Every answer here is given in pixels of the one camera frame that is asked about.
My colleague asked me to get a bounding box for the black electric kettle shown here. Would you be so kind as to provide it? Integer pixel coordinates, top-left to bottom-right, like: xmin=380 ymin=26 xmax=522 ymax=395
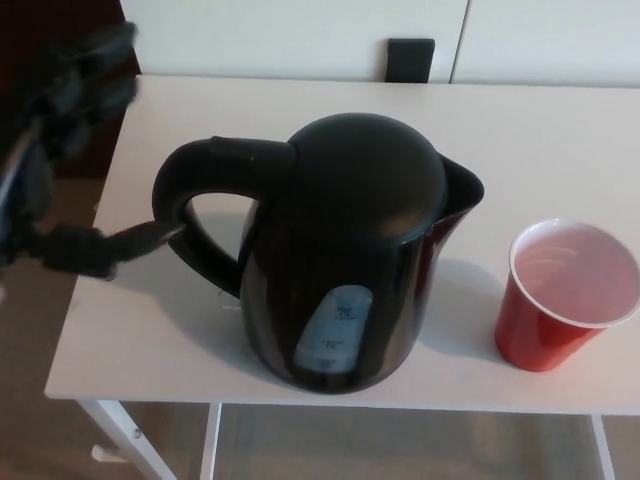
xmin=151 ymin=113 xmax=487 ymax=397

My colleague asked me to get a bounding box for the red plastic cup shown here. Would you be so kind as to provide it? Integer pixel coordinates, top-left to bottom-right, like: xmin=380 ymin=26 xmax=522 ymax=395
xmin=494 ymin=216 xmax=640 ymax=374

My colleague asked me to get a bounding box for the white cabinet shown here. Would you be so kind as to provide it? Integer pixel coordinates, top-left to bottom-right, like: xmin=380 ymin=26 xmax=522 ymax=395
xmin=119 ymin=0 xmax=640 ymax=90

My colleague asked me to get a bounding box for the white floor doorstop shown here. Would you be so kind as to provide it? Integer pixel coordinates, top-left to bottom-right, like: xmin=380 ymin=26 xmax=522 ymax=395
xmin=90 ymin=443 xmax=127 ymax=464

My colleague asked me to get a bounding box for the dark brown door panel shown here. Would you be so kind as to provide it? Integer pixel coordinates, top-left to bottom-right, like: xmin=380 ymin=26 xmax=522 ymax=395
xmin=0 ymin=0 xmax=142 ymax=179

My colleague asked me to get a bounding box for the black cabinet handle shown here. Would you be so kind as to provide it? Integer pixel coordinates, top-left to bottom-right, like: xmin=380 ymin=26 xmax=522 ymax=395
xmin=385 ymin=37 xmax=436 ymax=84

